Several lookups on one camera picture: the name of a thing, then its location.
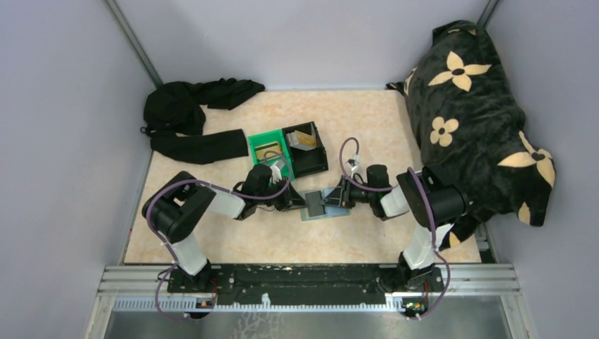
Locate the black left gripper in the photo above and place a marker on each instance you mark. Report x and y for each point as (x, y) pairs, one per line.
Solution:
(289, 199)

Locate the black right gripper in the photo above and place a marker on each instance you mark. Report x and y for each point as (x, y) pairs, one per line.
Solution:
(342, 194)

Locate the sage green card holder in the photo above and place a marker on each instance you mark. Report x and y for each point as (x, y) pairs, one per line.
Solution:
(331, 211)

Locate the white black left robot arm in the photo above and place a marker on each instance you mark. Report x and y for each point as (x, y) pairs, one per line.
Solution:
(174, 212)

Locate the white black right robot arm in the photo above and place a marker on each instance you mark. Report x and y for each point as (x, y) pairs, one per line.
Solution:
(434, 200)

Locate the card stack in green bin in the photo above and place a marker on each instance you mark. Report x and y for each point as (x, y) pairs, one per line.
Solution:
(269, 149)

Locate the black card in holder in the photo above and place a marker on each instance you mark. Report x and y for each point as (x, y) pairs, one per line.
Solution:
(314, 204)

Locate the gold credit card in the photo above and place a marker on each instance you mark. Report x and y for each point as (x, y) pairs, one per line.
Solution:
(305, 138)

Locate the green plastic bin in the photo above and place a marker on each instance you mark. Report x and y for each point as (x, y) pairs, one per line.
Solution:
(270, 137)

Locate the black plastic bin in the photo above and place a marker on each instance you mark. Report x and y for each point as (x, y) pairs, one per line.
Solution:
(306, 160)

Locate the black cloth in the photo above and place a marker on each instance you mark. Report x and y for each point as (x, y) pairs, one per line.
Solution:
(175, 120)

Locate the black floral blanket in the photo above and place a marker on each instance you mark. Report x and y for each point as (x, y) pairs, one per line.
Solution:
(466, 121)

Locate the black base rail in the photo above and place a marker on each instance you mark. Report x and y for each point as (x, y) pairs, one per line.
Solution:
(303, 285)

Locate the aluminium frame rail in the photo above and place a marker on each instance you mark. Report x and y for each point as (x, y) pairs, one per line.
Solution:
(144, 288)

